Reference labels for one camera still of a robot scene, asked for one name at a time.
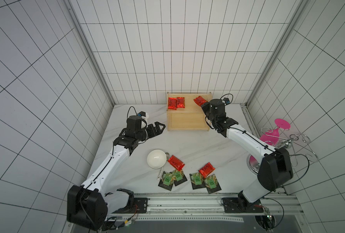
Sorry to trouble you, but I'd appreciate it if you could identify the red tea bag three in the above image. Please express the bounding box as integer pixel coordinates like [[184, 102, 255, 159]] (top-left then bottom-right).
[[193, 96, 207, 107]]

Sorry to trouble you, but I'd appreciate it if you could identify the red tea bag one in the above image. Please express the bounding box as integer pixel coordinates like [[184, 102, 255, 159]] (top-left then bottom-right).
[[168, 97, 177, 110]]

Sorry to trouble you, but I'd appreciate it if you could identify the red tea bag two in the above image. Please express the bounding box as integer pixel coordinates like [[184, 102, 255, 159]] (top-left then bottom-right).
[[176, 97, 185, 109]]

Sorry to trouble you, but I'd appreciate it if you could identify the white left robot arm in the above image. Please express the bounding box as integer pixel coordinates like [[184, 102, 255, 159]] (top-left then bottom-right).
[[67, 112, 166, 231]]

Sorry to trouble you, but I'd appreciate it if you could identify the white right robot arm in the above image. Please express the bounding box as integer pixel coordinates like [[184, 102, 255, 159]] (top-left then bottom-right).
[[201, 99, 294, 209]]

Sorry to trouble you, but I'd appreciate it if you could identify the wooden two-tier shelf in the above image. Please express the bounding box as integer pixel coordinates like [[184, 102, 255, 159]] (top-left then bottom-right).
[[167, 92, 212, 131]]

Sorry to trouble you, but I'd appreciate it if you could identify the red tea bag four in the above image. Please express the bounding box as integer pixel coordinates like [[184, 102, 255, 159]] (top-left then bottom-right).
[[168, 155, 185, 171]]

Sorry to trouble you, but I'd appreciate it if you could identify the green tea bag one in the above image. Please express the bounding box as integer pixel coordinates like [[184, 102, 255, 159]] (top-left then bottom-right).
[[158, 171, 175, 191]]

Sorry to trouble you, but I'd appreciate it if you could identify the green tea bag two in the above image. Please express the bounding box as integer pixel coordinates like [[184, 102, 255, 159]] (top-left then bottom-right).
[[171, 170, 187, 186]]

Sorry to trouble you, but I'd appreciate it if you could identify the red tea bag five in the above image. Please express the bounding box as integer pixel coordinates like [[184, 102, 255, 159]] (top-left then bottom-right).
[[199, 162, 215, 178]]

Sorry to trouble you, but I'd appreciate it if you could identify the green tea bag three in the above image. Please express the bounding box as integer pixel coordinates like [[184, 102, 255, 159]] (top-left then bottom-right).
[[190, 172, 206, 190]]

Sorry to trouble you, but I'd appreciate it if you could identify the green tea bag four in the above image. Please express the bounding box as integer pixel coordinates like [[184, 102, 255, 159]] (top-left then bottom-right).
[[204, 174, 222, 194]]

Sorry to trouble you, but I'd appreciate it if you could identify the white bowl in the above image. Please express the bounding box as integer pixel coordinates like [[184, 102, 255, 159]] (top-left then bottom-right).
[[147, 150, 167, 169]]

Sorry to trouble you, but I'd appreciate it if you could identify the metal spoon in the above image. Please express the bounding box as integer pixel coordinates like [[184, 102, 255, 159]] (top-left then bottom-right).
[[157, 152, 170, 181]]

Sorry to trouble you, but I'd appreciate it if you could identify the pink plastic spatula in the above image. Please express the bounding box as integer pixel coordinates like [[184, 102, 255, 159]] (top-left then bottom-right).
[[260, 118, 291, 148]]

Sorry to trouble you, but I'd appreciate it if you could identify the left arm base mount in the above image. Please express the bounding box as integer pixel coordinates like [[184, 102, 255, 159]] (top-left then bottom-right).
[[105, 188, 148, 215]]

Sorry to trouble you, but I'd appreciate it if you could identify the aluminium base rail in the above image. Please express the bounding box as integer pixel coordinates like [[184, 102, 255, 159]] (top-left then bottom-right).
[[69, 192, 304, 223]]

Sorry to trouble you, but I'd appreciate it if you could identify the chrome wire cup rack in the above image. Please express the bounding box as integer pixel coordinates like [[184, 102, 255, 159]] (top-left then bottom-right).
[[262, 128, 319, 163]]

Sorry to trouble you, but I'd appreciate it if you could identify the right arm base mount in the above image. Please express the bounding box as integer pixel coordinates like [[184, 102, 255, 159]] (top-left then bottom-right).
[[221, 192, 264, 214]]

